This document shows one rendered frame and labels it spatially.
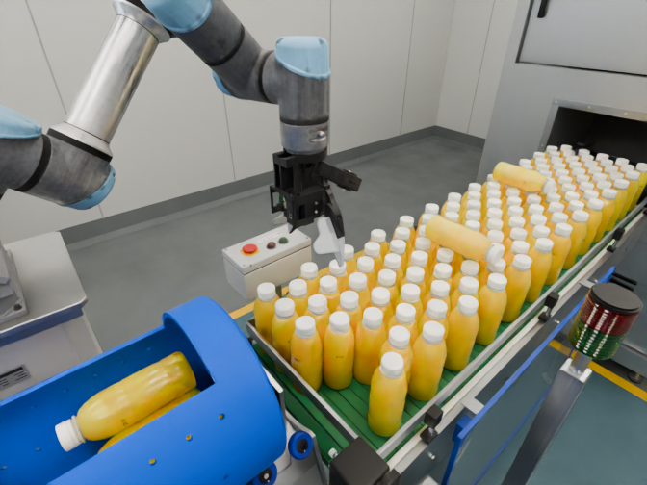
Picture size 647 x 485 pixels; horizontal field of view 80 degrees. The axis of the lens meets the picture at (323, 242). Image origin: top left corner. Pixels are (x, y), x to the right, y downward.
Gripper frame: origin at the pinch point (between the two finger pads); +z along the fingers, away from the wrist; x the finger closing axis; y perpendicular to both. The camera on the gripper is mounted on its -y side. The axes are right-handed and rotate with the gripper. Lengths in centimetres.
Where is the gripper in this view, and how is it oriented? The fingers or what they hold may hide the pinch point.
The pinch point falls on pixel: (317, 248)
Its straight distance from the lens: 72.3
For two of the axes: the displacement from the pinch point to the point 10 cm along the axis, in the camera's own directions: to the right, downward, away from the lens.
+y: -7.6, 3.5, -5.5
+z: 0.0, 8.4, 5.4
